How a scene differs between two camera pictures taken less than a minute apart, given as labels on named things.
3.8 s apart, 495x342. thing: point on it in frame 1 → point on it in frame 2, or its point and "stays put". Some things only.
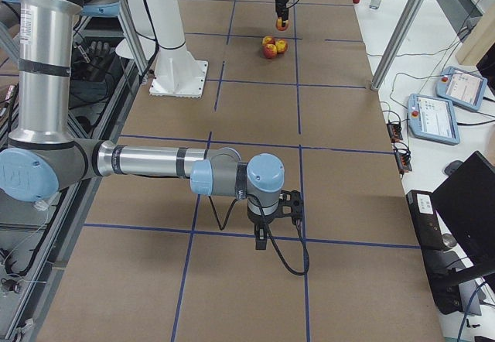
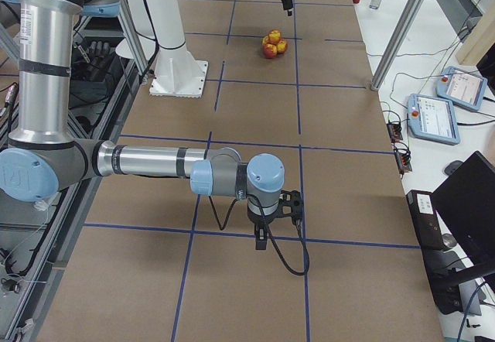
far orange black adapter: (394, 131) stays put
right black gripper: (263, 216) stays put
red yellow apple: (279, 24) → (274, 36)
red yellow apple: (281, 46) stays put
